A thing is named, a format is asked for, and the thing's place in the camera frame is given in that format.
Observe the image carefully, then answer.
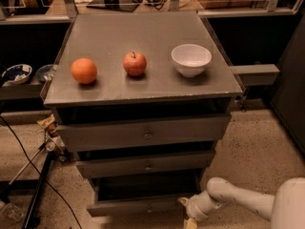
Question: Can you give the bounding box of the grey bottom drawer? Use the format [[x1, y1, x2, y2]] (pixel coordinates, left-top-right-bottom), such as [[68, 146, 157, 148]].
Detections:
[[87, 169, 201, 217]]

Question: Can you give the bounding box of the grey drawer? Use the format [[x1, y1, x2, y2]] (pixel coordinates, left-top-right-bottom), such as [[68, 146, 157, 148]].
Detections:
[[76, 151, 214, 178], [57, 114, 231, 152], [87, 169, 201, 217]]

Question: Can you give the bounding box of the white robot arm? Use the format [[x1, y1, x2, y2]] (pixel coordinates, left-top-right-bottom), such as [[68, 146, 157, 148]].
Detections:
[[178, 177, 305, 229]]

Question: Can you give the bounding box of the grey middle drawer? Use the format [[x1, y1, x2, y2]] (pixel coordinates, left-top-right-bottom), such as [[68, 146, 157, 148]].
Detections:
[[76, 151, 214, 178]]

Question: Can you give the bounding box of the grey drawer cabinet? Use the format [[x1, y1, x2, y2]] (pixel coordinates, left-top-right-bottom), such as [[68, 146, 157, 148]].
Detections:
[[40, 10, 244, 198]]

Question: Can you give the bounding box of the grey top drawer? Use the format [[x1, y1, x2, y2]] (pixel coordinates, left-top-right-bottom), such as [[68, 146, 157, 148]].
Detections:
[[57, 114, 231, 152]]

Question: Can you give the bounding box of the black tripod stand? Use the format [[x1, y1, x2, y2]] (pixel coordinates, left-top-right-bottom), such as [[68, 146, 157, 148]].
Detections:
[[0, 150, 55, 229]]

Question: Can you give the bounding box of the grey side shelf block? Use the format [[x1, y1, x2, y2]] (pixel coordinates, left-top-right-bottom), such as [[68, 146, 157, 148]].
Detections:
[[230, 64, 280, 86]]

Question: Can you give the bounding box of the white bowl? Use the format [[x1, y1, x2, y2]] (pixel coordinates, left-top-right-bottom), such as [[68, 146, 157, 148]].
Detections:
[[171, 44, 212, 77]]

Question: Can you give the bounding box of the red apple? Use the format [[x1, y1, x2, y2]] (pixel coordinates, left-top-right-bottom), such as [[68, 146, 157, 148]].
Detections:
[[123, 52, 147, 76]]

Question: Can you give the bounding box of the snack wrapper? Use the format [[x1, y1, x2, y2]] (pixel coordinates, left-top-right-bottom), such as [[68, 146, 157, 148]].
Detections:
[[37, 115, 56, 132]]

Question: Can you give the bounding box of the orange fruit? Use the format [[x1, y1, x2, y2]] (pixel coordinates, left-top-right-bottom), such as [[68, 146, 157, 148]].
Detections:
[[71, 58, 97, 85]]

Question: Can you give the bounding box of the dark small bowl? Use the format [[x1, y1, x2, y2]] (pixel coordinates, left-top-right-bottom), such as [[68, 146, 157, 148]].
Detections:
[[35, 64, 53, 83]]

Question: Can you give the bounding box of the blue patterned bowl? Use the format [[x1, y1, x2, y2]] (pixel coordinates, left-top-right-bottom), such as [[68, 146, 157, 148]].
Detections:
[[1, 64, 32, 85]]

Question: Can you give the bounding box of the black monitor base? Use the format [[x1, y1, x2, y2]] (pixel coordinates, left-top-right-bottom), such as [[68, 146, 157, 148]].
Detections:
[[86, 0, 139, 12]]

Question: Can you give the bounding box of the black floor cable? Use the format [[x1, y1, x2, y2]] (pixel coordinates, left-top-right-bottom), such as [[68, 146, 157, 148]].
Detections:
[[0, 114, 83, 229]]

